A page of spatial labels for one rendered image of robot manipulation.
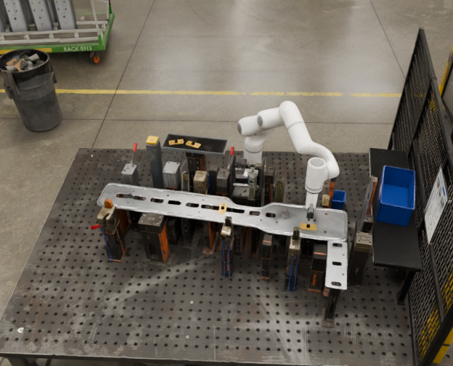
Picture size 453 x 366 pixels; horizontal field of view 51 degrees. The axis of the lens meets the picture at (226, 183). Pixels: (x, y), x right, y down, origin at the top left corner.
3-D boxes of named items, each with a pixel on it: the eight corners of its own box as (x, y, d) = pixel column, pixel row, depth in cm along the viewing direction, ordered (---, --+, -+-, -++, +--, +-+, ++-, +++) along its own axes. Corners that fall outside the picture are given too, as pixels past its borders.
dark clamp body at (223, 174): (214, 226, 288) (212, 180, 262) (218, 210, 297) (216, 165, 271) (231, 229, 286) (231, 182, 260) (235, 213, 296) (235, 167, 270)
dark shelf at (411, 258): (372, 266, 226) (374, 262, 224) (369, 150, 291) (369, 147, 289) (420, 272, 222) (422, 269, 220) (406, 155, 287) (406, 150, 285)
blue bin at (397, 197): (374, 221, 244) (380, 202, 235) (379, 182, 265) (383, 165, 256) (408, 227, 240) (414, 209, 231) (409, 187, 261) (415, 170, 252)
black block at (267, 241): (257, 282, 257) (258, 247, 237) (260, 266, 265) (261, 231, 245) (271, 284, 256) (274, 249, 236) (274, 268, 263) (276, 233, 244)
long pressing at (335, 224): (92, 209, 260) (91, 207, 259) (107, 181, 276) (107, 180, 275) (347, 243, 238) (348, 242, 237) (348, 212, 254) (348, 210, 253)
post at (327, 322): (321, 326, 236) (328, 293, 217) (322, 307, 244) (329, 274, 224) (334, 328, 235) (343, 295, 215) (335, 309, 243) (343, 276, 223)
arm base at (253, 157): (240, 155, 322) (242, 135, 309) (267, 160, 320) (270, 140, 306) (234, 174, 309) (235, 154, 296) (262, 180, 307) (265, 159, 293)
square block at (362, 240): (345, 286, 253) (356, 242, 229) (345, 274, 259) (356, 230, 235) (359, 288, 252) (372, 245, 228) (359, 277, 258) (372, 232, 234)
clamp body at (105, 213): (104, 263, 268) (91, 220, 244) (114, 244, 279) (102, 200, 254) (122, 266, 267) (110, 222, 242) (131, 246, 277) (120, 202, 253)
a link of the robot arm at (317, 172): (319, 175, 229) (302, 179, 227) (323, 154, 220) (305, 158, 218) (327, 186, 223) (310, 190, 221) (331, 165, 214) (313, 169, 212)
